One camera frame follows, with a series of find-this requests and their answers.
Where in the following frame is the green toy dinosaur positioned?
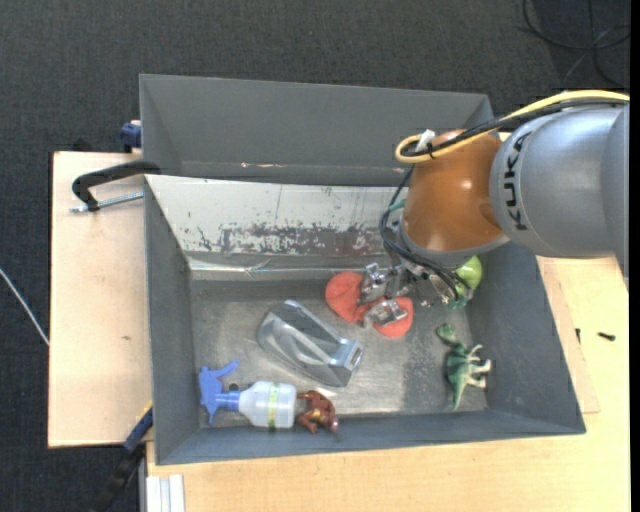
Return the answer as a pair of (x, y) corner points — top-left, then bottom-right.
(435, 322), (494, 412)

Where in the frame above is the orange cloth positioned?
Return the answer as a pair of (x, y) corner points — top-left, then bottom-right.
(324, 271), (416, 341)

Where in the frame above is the white and blue spray bottle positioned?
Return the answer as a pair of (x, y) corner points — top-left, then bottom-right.
(198, 359), (300, 432)

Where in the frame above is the light green toy fruit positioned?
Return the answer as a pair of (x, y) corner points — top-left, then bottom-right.
(451, 254), (485, 310)

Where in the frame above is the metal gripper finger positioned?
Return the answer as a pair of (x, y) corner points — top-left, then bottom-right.
(358, 263), (390, 305)
(363, 297), (408, 330)

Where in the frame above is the grey metal bin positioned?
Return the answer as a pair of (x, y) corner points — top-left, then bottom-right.
(138, 73), (587, 466)

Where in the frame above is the brown toy monkey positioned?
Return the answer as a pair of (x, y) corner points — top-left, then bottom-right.
(295, 389), (342, 436)

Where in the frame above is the pale wood board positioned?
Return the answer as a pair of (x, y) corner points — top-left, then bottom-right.
(47, 151), (156, 449)

